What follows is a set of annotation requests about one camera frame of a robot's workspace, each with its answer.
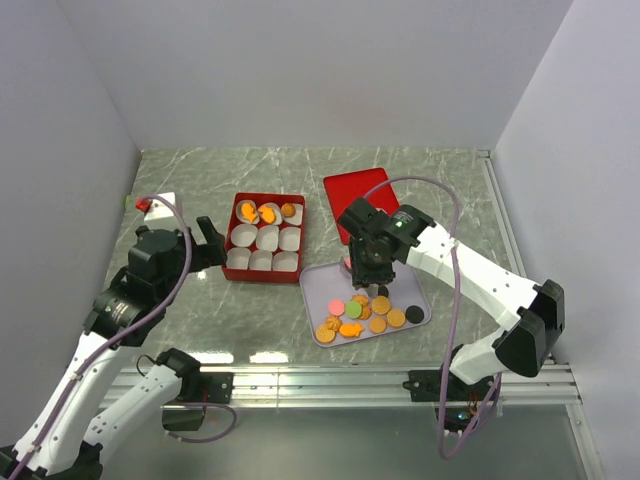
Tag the swirl cookie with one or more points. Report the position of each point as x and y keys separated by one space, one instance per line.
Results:
x=288 y=210
x=333 y=323

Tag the dotted round biscuit right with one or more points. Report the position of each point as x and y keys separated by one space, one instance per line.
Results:
x=396 y=318

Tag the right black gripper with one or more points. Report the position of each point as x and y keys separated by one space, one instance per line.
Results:
x=360 y=274

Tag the dotted round biscuit left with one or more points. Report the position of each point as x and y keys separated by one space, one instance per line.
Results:
x=325 y=335

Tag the lilac plastic tray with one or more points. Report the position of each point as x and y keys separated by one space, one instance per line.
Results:
x=324 y=283

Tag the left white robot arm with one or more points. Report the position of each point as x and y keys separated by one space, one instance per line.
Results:
x=73 y=437

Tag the red cookie box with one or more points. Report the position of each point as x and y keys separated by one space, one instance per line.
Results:
x=263 y=253

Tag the green round cookie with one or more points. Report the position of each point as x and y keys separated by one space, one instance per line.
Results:
x=353 y=309

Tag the plain orange round cookie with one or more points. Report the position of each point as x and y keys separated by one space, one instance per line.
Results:
x=378 y=325

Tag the black sandwich cookie right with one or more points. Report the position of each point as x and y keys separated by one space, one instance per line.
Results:
x=414 y=314

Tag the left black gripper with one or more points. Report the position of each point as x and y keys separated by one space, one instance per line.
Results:
x=210 y=253

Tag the dotted round biscuit middle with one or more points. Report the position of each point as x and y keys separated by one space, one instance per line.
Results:
x=381 y=305

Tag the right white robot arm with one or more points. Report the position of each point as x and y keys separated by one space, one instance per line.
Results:
x=530 y=315

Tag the red box lid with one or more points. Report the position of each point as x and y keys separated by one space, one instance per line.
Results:
x=343 y=188

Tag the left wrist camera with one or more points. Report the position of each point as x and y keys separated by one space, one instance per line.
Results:
x=156 y=215

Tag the dotted round biscuit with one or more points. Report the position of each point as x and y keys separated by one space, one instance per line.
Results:
x=325 y=335
x=396 y=318
x=381 y=305

